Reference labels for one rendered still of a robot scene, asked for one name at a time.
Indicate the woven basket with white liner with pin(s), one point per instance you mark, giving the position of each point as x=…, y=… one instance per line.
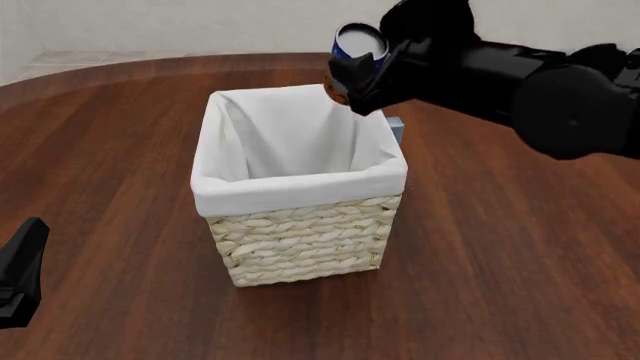
x=300, y=240

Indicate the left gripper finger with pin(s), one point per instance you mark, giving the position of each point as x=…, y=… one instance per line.
x=25, y=258

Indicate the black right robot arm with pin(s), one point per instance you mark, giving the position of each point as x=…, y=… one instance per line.
x=575, y=108

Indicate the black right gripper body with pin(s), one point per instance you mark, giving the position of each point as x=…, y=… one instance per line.
x=450, y=71

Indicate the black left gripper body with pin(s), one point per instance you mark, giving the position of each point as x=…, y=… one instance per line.
x=15, y=311

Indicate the blue alphabet soup tin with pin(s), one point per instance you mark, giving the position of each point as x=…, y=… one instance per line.
x=362, y=40

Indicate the small grey-blue box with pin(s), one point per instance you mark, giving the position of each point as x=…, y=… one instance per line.
x=396, y=129

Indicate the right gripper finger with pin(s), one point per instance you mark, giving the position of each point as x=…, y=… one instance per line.
x=370, y=82
x=430, y=18

